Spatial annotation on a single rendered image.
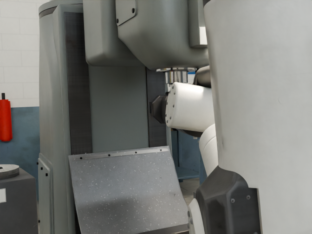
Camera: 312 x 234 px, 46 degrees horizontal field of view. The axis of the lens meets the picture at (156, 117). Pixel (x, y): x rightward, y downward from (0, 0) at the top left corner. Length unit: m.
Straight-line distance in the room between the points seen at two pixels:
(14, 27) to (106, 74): 3.92
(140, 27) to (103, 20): 0.17
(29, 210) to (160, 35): 0.37
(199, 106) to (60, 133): 0.65
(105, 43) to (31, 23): 4.19
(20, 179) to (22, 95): 4.25
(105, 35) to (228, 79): 0.60
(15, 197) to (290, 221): 0.50
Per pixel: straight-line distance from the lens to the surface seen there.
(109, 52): 0.82
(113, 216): 1.03
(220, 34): 0.25
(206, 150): 0.44
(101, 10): 0.84
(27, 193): 0.66
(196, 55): 0.69
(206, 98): 0.51
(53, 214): 1.17
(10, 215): 0.66
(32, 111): 4.89
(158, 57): 0.69
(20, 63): 4.91
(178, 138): 5.37
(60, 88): 1.08
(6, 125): 4.73
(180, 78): 0.74
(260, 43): 0.24
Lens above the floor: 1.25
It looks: 3 degrees down
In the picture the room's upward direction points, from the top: 2 degrees counter-clockwise
